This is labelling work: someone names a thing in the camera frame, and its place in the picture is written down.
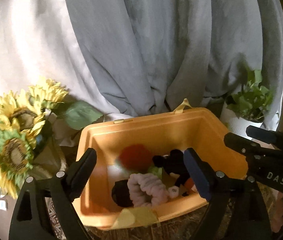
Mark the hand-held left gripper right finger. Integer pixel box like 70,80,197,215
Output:
184,147,273,240

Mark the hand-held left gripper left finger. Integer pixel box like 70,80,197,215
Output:
9,147,97,240

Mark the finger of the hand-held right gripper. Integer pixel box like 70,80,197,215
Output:
246,125,283,146
224,132,283,160

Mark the black mouse plush toy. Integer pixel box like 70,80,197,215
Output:
152,149,197,197

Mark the green frog toy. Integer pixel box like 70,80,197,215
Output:
148,166,164,178

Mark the white fluffy plush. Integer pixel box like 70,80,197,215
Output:
127,172,170,207

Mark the red fluffy ball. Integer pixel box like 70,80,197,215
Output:
118,144,152,173

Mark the orange plastic crate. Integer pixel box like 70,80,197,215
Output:
72,99,248,231

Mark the green plant in white pot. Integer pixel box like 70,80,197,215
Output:
220,69,279,140

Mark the sunflower bouquet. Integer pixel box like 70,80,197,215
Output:
0,76,104,200

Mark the grey curtain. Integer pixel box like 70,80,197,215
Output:
61,0,283,117

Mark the beige curtain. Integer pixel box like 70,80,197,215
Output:
0,0,172,130

